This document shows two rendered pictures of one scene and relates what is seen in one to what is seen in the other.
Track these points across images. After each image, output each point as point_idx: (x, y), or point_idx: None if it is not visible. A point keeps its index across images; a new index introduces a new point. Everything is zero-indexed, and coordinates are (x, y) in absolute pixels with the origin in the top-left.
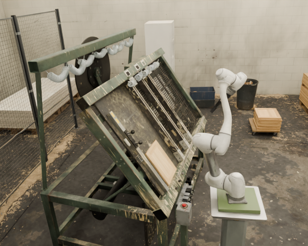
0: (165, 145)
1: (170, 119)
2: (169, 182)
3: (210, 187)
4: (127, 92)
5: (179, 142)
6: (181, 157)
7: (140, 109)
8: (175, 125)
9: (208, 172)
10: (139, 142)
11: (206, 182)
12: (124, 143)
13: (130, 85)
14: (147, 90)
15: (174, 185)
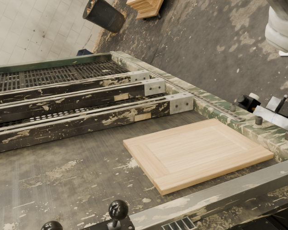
0: (146, 122)
1: (90, 91)
2: (262, 148)
3: None
4: None
5: (146, 95)
6: (187, 97)
7: (21, 149)
8: (106, 86)
9: (271, 33)
10: (117, 218)
11: None
12: None
13: None
14: None
15: (275, 138)
